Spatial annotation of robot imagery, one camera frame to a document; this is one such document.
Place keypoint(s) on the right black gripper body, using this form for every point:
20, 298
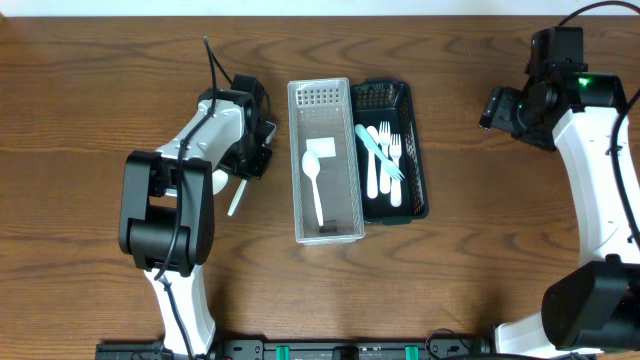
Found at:
493, 110

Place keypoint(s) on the short white plastic spoon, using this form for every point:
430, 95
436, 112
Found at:
372, 180

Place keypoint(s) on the dark green plastic basket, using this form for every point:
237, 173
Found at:
378, 100

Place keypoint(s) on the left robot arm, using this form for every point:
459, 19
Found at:
167, 220

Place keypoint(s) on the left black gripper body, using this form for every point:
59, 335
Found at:
251, 163

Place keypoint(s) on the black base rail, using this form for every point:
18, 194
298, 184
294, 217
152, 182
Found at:
438, 346

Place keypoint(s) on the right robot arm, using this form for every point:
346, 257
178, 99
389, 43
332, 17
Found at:
594, 309

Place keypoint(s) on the white plastic spoon bowl down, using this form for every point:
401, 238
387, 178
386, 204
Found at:
219, 180

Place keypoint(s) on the white label in basket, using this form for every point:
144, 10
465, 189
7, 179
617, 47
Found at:
322, 147

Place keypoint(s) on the pale green plastic fork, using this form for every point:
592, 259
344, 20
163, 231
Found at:
388, 165

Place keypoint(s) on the clear plastic basket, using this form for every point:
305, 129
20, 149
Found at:
321, 108

